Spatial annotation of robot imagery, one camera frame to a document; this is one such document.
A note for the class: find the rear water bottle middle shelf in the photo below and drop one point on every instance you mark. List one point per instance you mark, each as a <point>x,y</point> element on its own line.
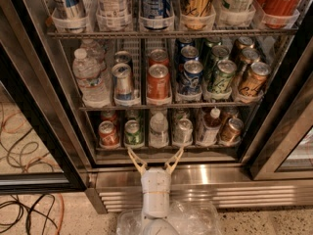
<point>95,50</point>

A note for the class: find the gold can middle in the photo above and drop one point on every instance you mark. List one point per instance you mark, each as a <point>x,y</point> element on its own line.
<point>246,57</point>

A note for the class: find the copper can bottom shelf front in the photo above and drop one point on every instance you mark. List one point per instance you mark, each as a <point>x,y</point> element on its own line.
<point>231,130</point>

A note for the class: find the green can middle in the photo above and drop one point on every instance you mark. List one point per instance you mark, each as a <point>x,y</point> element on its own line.
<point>217,53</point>

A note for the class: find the red can shelf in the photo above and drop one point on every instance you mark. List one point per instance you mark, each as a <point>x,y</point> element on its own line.
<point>108,134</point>
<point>110,115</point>

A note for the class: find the clear water bottle bottom shelf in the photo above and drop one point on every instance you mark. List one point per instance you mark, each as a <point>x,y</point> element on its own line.
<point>158,135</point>

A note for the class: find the gold can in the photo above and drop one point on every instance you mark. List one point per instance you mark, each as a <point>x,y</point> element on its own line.
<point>246,57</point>
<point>253,79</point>
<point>241,43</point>

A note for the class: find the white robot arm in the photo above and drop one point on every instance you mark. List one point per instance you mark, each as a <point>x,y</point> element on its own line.
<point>156,226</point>

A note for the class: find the clear water bottle middle shelf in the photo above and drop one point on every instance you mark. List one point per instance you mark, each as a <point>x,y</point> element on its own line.
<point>88,76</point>

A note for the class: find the orange can front middle shelf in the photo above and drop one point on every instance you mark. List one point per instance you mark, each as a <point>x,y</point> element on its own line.
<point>158,82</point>

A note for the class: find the green can bottom shelf rear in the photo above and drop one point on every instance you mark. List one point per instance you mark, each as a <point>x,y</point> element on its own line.
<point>134,115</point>

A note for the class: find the clear plastic bin on floor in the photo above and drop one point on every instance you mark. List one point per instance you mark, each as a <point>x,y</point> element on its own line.
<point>185,218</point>

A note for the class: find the left glass fridge door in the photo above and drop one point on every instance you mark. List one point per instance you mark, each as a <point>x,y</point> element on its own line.
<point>34,142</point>

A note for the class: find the silver can shelf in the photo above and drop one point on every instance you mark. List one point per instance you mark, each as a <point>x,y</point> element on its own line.
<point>183,131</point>
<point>181,113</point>

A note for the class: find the red can bottom shelf rear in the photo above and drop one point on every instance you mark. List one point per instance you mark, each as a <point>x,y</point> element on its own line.
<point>110,115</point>

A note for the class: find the copper can shelf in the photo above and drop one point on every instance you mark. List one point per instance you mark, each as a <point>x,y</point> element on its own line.
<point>229,112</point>
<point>231,130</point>

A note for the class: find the silver blue can rear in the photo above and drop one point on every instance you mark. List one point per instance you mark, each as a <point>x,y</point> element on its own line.
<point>123,57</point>

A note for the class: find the brown juice bottle white cap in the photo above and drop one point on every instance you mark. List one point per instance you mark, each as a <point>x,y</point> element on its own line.
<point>208,127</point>

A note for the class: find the copper can bottom shelf rear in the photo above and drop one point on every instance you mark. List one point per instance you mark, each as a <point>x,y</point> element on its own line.
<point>229,112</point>

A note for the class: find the yellow can top shelf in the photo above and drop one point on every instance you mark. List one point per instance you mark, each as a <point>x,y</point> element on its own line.
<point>195,13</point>

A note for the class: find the right glass fridge door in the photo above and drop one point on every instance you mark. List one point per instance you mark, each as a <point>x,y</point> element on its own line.
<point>293,127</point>

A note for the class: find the blue white can top shelf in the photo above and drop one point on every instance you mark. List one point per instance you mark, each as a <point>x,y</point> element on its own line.
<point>70,9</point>

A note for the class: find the glass fridge door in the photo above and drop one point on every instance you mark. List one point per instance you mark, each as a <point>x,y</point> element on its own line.
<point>34,142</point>
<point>293,127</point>

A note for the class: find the red coca cola can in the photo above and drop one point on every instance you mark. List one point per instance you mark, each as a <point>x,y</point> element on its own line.
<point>277,13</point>

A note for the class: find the gold can rear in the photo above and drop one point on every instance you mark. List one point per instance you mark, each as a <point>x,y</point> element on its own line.
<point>241,43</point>

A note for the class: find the green can bottom shelf front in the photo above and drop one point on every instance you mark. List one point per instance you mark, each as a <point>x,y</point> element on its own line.
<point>132,133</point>

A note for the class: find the orange can rear middle shelf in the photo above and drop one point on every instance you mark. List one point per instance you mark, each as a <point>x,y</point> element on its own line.
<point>158,56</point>

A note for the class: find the orange can shelf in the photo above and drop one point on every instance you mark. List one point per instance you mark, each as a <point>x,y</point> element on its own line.
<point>158,82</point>
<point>158,56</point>

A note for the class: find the gold can front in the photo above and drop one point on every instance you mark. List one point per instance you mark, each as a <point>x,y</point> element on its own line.
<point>253,79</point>

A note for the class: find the white label bottle top shelf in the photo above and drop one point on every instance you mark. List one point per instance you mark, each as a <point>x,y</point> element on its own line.
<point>117,13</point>

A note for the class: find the silver blue can front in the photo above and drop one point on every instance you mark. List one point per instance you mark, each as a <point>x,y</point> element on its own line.
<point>123,82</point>

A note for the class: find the green white can top shelf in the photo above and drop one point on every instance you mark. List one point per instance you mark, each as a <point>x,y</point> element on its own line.
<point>236,12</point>

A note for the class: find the silver can bottom shelf rear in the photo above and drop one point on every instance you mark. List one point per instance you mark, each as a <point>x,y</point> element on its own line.
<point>181,113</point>

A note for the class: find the red can bottom shelf front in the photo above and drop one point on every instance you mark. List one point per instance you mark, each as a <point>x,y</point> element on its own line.
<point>108,134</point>

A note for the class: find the silver blue can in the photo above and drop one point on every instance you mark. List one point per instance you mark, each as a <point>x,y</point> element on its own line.
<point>123,82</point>
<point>123,57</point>

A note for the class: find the clear water bottle shelf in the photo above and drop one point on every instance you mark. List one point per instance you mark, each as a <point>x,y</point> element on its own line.
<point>158,135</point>
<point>88,76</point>

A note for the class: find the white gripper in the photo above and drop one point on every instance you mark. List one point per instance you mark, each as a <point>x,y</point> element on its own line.
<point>156,180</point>

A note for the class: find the blue can middle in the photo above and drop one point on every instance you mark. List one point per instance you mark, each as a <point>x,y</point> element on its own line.
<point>188,53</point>

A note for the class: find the silver can bottom shelf front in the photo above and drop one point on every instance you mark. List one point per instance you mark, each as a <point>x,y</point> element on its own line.
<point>183,131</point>

